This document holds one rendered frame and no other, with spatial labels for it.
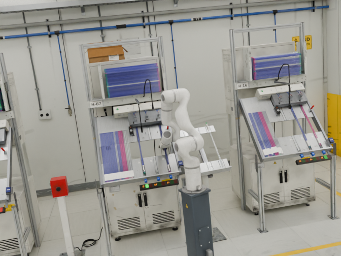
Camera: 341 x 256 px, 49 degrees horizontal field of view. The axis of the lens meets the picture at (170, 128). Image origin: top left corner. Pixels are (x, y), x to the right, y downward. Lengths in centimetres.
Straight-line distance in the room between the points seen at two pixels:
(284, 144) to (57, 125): 295
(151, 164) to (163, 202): 53
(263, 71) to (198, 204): 160
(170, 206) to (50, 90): 233
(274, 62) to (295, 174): 116
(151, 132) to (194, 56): 195
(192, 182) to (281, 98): 144
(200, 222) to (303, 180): 152
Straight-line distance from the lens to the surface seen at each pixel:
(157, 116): 352
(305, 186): 415
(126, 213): 369
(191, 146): 275
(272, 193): 402
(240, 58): 395
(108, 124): 355
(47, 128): 517
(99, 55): 385
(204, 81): 522
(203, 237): 302
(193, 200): 285
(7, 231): 384
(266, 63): 385
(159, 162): 332
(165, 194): 367
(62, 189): 341
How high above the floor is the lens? 179
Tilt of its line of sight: 12 degrees down
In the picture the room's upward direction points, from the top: 6 degrees counter-clockwise
